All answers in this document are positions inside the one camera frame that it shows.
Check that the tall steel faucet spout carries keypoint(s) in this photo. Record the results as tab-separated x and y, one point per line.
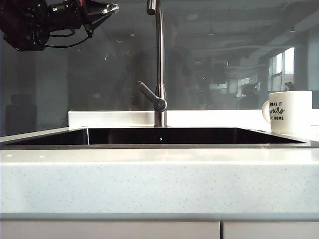
160	49

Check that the wide grey cabinet door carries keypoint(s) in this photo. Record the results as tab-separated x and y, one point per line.
109	230

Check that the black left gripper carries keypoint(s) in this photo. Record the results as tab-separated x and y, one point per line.
76	11

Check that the white Starbucks ceramic mug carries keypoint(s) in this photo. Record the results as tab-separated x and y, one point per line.
294	112

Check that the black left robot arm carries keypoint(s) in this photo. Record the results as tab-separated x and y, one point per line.
25	25

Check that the narrow grey cabinet door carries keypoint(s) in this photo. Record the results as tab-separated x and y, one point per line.
271	231

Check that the black sink basin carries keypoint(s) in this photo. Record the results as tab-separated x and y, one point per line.
159	135

